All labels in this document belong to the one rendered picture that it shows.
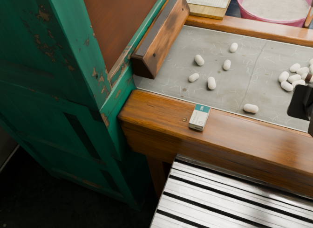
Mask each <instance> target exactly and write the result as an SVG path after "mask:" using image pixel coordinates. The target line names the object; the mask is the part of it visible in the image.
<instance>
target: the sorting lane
mask: <svg viewBox="0 0 313 228"><path fill-rule="evenodd" d="M233 43H237V45H238V47H237V50H236V51H235V52H231V51H230V47H231V45H232V44H233ZM196 55H200V56H201V57H202V58H203V60H204V64H203V65H201V66H200V65H198V64H197V62H196V61H195V59H194V58H195V56H196ZM311 59H313V48H310V47H305V46H300V45H294V44H289V43H283V42H278V41H271V40H265V39H260V38H255V37H249V36H244V35H237V34H231V33H226V32H221V31H215V30H210V29H205V28H198V27H192V26H187V25H183V27H182V29H181V31H180V32H179V34H178V36H177V38H176V39H175V41H174V43H173V44H172V46H171V48H170V50H169V52H168V54H167V56H166V58H165V59H164V61H163V63H162V65H161V67H160V69H159V71H158V73H157V75H156V77H155V79H154V80H153V79H148V78H145V77H143V78H142V80H141V82H140V83H139V85H138V87H137V89H140V90H144V91H148V92H152V93H155V94H159V95H163V96H166V97H171V98H174V99H178V100H182V101H186V102H189V103H193V104H201V105H205V106H209V107H211V108H212V109H216V110H219V111H224V112H228V113H231V114H235V115H239V116H243V117H247V118H251V119H255V120H258V121H262V122H265V123H269V124H273V125H277V126H281V127H285V128H288V129H292V130H296V131H300V132H304V133H308V132H307V131H308V127H309V123H310V121H306V120H302V119H298V118H294V117H290V116H288V115H287V109H288V106H289V104H290V101H291V99H292V96H293V90H294V88H293V90H292V91H287V90H285V89H284V88H282V87H281V83H280V82H279V80H278V78H279V76H280V74H281V73H282V72H284V71H286V72H288V74H289V77H291V76H293V75H296V74H297V71H296V72H291V71H290V67H291V66H293V65H294V64H296V63H298V64H299V65H300V68H303V67H308V68H309V67H310V64H309V62H310V60H311ZM226 60H230V61H231V65H230V68H229V69H228V70H225V69H224V67H223V66H224V62H225V61H226ZM194 73H198V74H199V78H198V79H197V80H195V81H193V82H191V81H189V77H190V76H191V75H193V74H194ZM209 77H213V78H214V79H215V83H216V87H215V89H212V90H211V89H209V87H208V83H207V79H208V78H209ZM289 77H288V78H289ZM288 78H287V80H286V82H288V83H289V84H291V85H292V83H290V82H289V81H288ZM246 104H252V105H256V106H257V107H258V109H259V110H258V111H257V112H256V113H252V112H247V111H245V110H244V105H246Z"/></svg>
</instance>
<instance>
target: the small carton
mask: <svg viewBox="0 0 313 228"><path fill-rule="evenodd" d="M210 108H211V107H209V106H205V105H201V104H196V106H195V108H194V111H193V113H192V116H191V118H190V121H189V127H190V128H193V129H196V130H200V131H203V130H204V127H205V124H206V121H207V118H208V116H209V113H210Z"/></svg>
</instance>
